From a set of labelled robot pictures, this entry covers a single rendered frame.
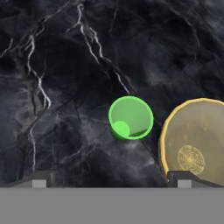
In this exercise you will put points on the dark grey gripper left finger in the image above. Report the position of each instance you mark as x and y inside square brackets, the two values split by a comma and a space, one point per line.
[40, 177]

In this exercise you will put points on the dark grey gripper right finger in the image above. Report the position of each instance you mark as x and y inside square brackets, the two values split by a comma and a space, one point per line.
[183, 178]

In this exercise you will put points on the yellow bowl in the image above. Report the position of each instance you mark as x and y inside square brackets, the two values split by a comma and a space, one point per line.
[195, 137]

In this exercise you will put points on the green cup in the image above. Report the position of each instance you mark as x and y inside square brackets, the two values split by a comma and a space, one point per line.
[131, 116]

